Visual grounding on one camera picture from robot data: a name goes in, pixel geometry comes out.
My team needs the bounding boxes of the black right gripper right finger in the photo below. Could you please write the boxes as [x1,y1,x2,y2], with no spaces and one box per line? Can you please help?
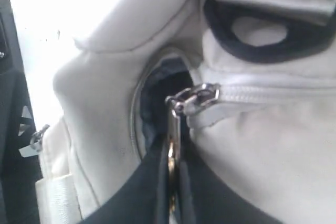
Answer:
[178,121,266,224]

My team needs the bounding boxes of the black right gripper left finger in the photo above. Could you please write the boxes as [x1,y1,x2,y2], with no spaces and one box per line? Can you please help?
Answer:
[83,135,170,224]

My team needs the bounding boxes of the beige fabric duffel bag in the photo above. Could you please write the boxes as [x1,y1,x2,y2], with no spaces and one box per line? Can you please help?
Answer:
[27,0,335,223]

